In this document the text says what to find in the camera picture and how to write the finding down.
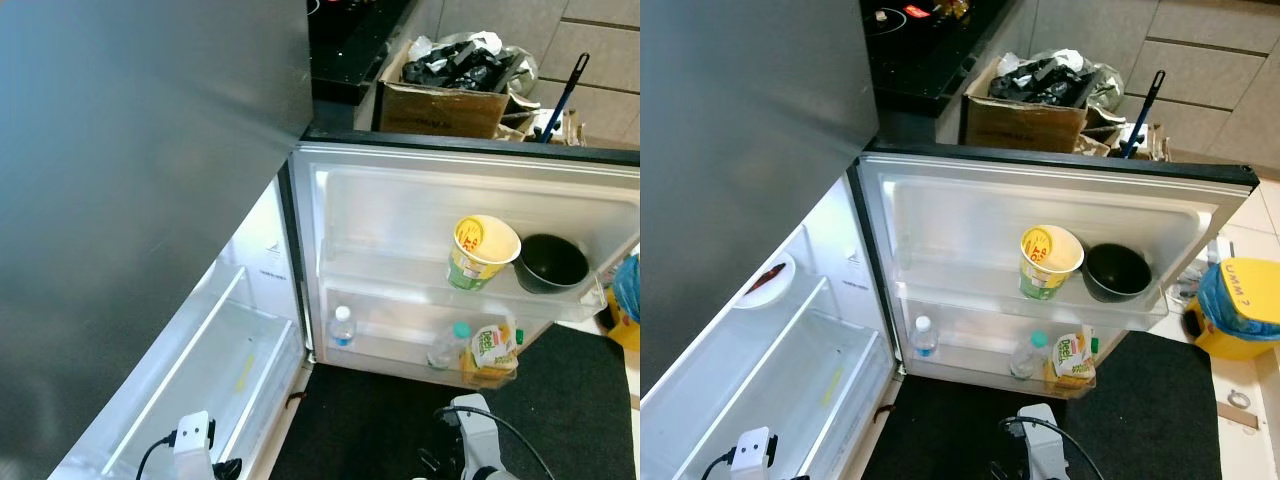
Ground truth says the grey refrigerator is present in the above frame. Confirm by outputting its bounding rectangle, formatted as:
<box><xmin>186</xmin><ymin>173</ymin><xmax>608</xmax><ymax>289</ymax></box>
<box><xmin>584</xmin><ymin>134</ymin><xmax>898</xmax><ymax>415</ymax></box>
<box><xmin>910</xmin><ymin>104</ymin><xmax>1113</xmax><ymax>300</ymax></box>
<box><xmin>0</xmin><ymin>0</ymin><xmax>641</xmax><ymax>480</ymax></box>
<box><xmin>640</xmin><ymin>0</ymin><xmax>1259</xmax><ymax>480</ymax></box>

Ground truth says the yellow green instant noodle cup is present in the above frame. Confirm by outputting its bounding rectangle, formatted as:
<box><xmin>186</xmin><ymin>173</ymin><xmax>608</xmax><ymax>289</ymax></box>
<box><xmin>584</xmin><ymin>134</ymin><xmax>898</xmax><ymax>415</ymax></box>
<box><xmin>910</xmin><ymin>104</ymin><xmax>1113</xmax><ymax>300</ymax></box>
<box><xmin>1018</xmin><ymin>225</ymin><xmax>1085</xmax><ymax>301</ymax></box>
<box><xmin>447</xmin><ymin>215</ymin><xmax>522</xmax><ymax>292</ymax></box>

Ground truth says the grey fridge door with racks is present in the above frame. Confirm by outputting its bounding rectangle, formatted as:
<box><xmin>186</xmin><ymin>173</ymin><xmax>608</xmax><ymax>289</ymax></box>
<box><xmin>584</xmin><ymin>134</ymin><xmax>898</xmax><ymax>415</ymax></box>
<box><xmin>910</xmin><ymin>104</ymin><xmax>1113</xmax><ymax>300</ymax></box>
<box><xmin>855</xmin><ymin>140</ymin><xmax>1259</xmax><ymax>401</ymax></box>
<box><xmin>290</xmin><ymin>128</ymin><xmax>641</xmax><ymax>391</ymax></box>

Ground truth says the broom with blue handle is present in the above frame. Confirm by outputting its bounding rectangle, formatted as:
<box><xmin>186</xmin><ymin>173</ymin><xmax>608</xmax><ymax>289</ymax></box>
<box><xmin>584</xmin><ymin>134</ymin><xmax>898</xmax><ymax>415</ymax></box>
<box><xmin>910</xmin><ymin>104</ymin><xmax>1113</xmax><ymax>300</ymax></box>
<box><xmin>540</xmin><ymin>53</ymin><xmax>591</xmax><ymax>144</ymax></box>
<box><xmin>1120</xmin><ymin>70</ymin><xmax>1168</xmax><ymax>159</ymax></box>

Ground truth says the glass fridge shelf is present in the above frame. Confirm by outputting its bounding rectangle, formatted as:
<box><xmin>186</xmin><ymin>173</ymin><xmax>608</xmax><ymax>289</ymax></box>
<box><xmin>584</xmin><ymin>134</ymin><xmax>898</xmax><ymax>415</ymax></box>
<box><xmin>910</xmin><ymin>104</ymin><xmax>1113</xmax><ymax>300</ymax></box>
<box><xmin>650</xmin><ymin>275</ymin><xmax>831</xmax><ymax>480</ymax></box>
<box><xmin>130</xmin><ymin>300</ymin><xmax>304</xmax><ymax>480</ymax></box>
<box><xmin>720</xmin><ymin>330</ymin><xmax>896</xmax><ymax>480</ymax></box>
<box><xmin>60</xmin><ymin>265</ymin><xmax>251</xmax><ymax>480</ymax></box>

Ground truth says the light grey right wrist camera mount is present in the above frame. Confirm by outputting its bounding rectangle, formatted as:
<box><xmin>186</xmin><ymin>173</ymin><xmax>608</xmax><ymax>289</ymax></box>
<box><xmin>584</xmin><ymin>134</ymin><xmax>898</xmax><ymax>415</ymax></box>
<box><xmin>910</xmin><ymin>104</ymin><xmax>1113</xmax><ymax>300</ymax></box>
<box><xmin>1005</xmin><ymin>403</ymin><xmax>1066</xmax><ymax>480</ymax></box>
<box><xmin>437</xmin><ymin>393</ymin><xmax>501</xmax><ymax>480</ymax></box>

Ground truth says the black kitchen counter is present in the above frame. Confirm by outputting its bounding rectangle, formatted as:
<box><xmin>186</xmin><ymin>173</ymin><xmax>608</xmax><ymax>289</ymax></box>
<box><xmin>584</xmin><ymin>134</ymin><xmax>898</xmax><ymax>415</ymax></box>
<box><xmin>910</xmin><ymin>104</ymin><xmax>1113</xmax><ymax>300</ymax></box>
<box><xmin>308</xmin><ymin>0</ymin><xmax>419</xmax><ymax>106</ymax></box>
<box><xmin>862</xmin><ymin>0</ymin><xmax>1041</xmax><ymax>119</ymax></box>

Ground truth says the grey freezer door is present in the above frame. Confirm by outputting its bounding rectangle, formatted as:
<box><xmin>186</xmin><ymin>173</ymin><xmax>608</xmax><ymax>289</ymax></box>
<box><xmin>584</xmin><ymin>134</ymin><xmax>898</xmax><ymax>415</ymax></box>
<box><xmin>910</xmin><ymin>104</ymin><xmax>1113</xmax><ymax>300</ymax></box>
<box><xmin>0</xmin><ymin>0</ymin><xmax>313</xmax><ymax>480</ymax></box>
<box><xmin>640</xmin><ymin>0</ymin><xmax>879</xmax><ymax>396</ymax></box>

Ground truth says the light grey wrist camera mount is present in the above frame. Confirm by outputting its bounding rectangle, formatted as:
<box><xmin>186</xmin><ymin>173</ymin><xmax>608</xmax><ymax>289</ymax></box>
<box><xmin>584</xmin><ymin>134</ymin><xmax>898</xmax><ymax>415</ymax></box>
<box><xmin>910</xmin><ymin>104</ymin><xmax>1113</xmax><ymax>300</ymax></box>
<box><xmin>730</xmin><ymin>428</ymin><xmax>781</xmax><ymax>480</ymax></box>
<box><xmin>1005</xmin><ymin>403</ymin><xmax>1066</xmax><ymax>480</ymax></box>
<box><xmin>437</xmin><ymin>393</ymin><xmax>501</xmax><ymax>480</ymax></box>
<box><xmin>172</xmin><ymin>412</ymin><xmax>216</xmax><ymax>480</ymax></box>

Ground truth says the yellow bin with blue bag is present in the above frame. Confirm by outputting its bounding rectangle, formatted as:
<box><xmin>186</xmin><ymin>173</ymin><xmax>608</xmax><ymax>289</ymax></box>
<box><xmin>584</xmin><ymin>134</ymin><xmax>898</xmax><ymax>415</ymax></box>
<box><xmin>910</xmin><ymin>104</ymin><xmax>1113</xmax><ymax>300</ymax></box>
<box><xmin>1185</xmin><ymin>258</ymin><xmax>1280</xmax><ymax>361</ymax></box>
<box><xmin>605</xmin><ymin>255</ymin><xmax>641</xmax><ymax>351</ymax></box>

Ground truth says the white plate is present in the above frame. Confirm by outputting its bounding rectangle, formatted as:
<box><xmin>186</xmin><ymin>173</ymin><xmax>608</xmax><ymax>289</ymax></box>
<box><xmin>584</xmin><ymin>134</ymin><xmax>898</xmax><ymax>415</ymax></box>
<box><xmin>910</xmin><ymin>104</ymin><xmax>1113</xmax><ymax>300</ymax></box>
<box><xmin>730</xmin><ymin>252</ymin><xmax>798</xmax><ymax>311</ymax></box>

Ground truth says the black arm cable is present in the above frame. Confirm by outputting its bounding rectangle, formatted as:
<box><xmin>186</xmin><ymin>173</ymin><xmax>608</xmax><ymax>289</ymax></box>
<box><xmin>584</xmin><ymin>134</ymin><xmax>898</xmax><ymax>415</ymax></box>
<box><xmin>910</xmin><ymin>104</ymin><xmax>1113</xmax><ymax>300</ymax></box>
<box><xmin>440</xmin><ymin>405</ymin><xmax>556</xmax><ymax>480</ymax></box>
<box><xmin>1003</xmin><ymin>415</ymin><xmax>1108</xmax><ymax>480</ymax></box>
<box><xmin>700</xmin><ymin>450</ymin><xmax>741</xmax><ymax>480</ymax></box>
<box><xmin>135</xmin><ymin>432</ymin><xmax>183</xmax><ymax>480</ymax></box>

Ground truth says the light grey left wrist camera mount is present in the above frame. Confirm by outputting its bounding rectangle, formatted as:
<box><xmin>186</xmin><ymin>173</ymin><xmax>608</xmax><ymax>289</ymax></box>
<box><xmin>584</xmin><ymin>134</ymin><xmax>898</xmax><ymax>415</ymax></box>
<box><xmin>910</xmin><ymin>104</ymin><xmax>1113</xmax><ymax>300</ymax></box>
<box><xmin>172</xmin><ymin>412</ymin><xmax>216</xmax><ymax>480</ymax></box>
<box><xmin>730</xmin><ymin>428</ymin><xmax>781</xmax><ymax>480</ymax></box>

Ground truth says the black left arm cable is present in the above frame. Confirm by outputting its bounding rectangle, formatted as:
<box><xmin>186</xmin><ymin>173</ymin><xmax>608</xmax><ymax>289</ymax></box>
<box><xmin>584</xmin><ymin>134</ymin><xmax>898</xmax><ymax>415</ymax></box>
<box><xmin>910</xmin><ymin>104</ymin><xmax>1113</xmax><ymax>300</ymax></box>
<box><xmin>135</xmin><ymin>432</ymin><xmax>183</xmax><ymax>480</ymax></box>
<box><xmin>700</xmin><ymin>450</ymin><xmax>741</xmax><ymax>480</ymax></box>

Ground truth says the dark floor mat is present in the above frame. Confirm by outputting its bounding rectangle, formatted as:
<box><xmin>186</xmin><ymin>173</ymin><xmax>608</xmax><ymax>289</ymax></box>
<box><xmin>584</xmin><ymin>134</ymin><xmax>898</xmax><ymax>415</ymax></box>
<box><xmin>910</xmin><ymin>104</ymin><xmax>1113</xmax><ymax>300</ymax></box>
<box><xmin>862</xmin><ymin>330</ymin><xmax>1223</xmax><ymax>480</ymax></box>
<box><xmin>270</xmin><ymin>325</ymin><xmax>636</xmax><ymax>480</ymax></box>

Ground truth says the black bowl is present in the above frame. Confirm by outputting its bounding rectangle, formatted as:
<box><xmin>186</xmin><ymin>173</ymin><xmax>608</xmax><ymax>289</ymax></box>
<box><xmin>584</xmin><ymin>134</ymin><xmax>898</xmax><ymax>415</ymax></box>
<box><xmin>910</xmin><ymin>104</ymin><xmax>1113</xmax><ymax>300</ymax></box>
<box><xmin>1082</xmin><ymin>242</ymin><xmax>1154</xmax><ymax>304</ymax></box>
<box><xmin>513</xmin><ymin>233</ymin><xmax>591</xmax><ymax>296</ymax></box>

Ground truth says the clear water bottle teal cap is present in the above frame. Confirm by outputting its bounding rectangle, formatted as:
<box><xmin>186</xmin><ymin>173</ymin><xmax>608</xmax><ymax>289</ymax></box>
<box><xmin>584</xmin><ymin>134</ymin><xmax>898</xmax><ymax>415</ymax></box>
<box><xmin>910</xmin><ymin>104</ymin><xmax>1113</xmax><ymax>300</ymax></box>
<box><xmin>428</xmin><ymin>321</ymin><xmax>473</xmax><ymax>371</ymax></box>
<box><xmin>1010</xmin><ymin>331</ymin><xmax>1051</xmax><ymax>381</ymax></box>

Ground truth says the brown cardboard box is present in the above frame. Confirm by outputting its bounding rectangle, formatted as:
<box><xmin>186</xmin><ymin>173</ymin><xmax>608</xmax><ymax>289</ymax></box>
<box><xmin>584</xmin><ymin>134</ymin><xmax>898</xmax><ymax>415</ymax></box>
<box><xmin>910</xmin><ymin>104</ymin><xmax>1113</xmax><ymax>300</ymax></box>
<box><xmin>1085</xmin><ymin>105</ymin><xmax>1151</xmax><ymax>158</ymax></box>
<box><xmin>962</xmin><ymin>55</ymin><xmax>1101</xmax><ymax>153</ymax></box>
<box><xmin>375</xmin><ymin>40</ymin><xmax>521</xmax><ymax>139</ymax></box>
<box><xmin>498</xmin><ymin>92</ymin><xmax>561</xmax><ymax>143</ymax></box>

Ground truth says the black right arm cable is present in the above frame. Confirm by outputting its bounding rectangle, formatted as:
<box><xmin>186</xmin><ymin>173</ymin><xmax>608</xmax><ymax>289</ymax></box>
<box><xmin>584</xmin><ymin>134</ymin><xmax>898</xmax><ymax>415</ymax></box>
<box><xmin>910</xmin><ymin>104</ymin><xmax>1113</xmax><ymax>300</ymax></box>
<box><xmin>440</xmin><ymin>405</ymin><xmax>556</xmax><ymax>480</ymax></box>
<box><xmin>1003</xmin><ymin>415</ymin><xmax>1108</xmax><ymax>480</ymax></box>

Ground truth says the black rubbish pile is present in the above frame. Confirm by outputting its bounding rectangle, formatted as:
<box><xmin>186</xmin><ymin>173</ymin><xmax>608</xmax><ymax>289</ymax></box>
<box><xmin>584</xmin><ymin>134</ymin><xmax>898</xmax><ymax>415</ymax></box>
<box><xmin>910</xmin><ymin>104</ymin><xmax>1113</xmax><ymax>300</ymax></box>
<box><xmin>988</xmin><ymin>50</ymin><xmax>1096</xmax><ymax>106</ymax></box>
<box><xmin>400</xmin><ymin>35</ymin><xmax>513</xmax><ymax>91</ymax></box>

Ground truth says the orange juice carton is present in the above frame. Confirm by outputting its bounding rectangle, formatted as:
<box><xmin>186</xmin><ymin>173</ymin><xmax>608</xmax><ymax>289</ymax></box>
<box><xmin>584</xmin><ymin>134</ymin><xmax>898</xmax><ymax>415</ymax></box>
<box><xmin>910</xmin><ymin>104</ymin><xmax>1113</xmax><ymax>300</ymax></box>
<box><xmin>1045</xmin><ymin>325</ymin><xmax>1101</xmax><ymax>393</ymax></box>
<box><xmin>460</xmin><ymin>318</ymin><xmax>523</xmax><ymax>389</ymax></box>

